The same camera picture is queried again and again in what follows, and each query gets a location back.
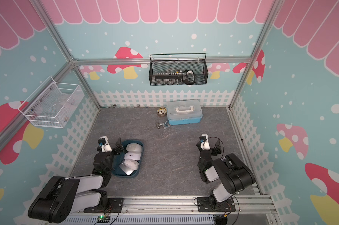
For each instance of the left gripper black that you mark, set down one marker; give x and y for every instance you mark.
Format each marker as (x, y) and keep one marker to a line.
(120, 146)

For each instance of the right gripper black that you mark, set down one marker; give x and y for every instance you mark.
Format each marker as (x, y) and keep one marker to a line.
(215, 152)

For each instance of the white mouse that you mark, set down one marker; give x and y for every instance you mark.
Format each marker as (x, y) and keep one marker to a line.
(134, 148)
(132, 164)

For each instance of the grey mouse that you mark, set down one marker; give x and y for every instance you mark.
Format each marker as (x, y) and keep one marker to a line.
(132, 156)

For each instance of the dark teal storage box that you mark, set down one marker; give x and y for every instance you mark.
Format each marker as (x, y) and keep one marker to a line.
(120, 159)

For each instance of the silver mouse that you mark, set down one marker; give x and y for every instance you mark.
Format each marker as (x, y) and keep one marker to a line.
(127, 171)

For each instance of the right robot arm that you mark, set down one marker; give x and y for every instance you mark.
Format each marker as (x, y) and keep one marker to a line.
(233, 174)

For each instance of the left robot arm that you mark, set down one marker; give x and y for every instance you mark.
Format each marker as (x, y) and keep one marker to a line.
(63, 196)

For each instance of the blue storage case clear lid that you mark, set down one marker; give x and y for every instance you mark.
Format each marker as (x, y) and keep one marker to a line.
(184, 112)

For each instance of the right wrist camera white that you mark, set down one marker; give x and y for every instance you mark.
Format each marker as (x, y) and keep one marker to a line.
(204, 143)

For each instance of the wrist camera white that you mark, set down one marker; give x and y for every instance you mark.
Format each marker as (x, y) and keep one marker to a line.
(103, 145)
(204, 143)

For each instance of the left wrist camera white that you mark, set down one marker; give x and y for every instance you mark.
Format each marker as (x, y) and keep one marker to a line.
(103, 145)

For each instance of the metal ball valve blue handle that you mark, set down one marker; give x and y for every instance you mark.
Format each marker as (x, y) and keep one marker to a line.
(163, 125)

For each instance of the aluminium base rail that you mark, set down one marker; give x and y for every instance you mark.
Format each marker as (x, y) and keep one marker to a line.
(181, 210)

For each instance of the white wire basket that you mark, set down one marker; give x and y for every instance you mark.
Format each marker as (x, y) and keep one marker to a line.
(52, 104)

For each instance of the socket set rail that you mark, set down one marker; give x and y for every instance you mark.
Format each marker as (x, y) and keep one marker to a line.
(172, 79)

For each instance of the black wire mesh basket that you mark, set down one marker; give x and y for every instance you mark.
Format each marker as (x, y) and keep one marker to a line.
(191, 63)

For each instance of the aluminium corner post left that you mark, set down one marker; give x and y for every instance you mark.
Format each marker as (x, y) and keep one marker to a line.
(71, 61)

